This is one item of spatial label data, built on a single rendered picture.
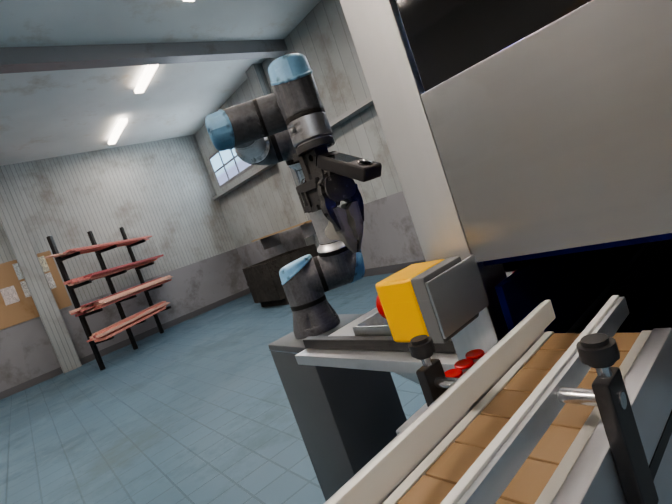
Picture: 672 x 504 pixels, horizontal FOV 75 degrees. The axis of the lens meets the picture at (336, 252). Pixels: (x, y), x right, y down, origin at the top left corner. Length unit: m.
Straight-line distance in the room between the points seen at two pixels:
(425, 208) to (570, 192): 0.16
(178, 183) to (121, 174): 1.15
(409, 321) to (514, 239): 0.14
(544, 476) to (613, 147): 0.27
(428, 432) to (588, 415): 0.11
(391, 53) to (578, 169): 0.23
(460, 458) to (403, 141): 0.34
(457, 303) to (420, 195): 0.14
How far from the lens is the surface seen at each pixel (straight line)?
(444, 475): 0.34
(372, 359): 0.72
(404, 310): 0.47
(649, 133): 0.43
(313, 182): 0.79
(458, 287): 0.48
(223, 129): 0.90
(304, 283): 1.33
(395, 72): 0.53
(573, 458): 0.33
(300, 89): 0.80
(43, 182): 9.96
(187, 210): 10.33
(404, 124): 0.53
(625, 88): 0.43
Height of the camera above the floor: 1.12
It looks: 5 degrees down
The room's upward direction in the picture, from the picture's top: 19 degrees counter-clockwise
